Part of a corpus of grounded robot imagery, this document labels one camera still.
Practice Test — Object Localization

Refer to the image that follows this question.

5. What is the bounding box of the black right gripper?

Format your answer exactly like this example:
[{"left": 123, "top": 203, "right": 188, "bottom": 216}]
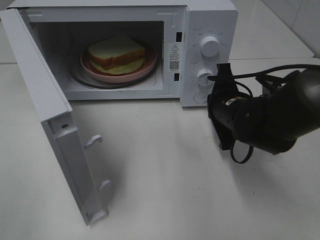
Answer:
[{"left": 208, "top": 63, "right": 250, "bottom": 150}]

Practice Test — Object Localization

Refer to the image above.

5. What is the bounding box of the round door release button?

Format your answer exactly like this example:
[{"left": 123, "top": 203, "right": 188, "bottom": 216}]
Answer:
[{"left": 193, "top": 91, "right": 208, "bottom": 104}]

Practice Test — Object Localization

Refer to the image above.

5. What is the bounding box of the white timer knob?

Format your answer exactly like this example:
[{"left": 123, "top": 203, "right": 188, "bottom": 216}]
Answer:
[{"left": 196, "top": 68, "right": 213, "bottom": 87}]

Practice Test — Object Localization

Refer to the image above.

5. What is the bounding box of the pink round plate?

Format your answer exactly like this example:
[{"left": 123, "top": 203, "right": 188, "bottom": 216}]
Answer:
[{"left": 79, "top": 40, "right": 158, "bottom": 84}]

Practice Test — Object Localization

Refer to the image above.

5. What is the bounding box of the white bread sandwich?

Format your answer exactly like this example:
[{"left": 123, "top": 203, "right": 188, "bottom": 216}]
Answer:
[{"left": 87, "top": 36, "right": 147, "bottom": 75}]

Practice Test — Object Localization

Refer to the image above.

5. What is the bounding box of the white microwave door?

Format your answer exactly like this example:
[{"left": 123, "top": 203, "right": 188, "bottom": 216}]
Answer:
[{"left": 0, "top": 8, "right": 107, "bottom": 225}]

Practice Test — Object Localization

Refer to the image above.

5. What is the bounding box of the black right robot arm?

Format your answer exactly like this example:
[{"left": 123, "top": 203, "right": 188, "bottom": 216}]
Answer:
[{"left": 207, "top": 63, "right": 320, "bottom": 155}]

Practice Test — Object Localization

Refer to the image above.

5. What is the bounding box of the upper white power knob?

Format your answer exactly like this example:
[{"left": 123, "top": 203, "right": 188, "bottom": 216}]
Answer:
[{"left": 200, "top": 35, "right": 221, "bottom": 58}]

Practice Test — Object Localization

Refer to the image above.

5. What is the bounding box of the white microwave oven body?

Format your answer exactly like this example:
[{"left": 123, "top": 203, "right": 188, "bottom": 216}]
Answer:
[{"left": 6, "top": 0, "right": 238, "bottom": 107}]

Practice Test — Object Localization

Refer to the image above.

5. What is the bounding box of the glass microwave turntable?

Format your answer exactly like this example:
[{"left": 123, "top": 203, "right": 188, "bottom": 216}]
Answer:
[{"left": 68, "top": 67, "right": 148, "bottom": 90}]

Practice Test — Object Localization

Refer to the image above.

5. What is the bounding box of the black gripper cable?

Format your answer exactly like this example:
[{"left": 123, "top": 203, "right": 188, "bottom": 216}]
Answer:
[{"left": 207, "top": 64, "right": 311, "bottom": 165}]

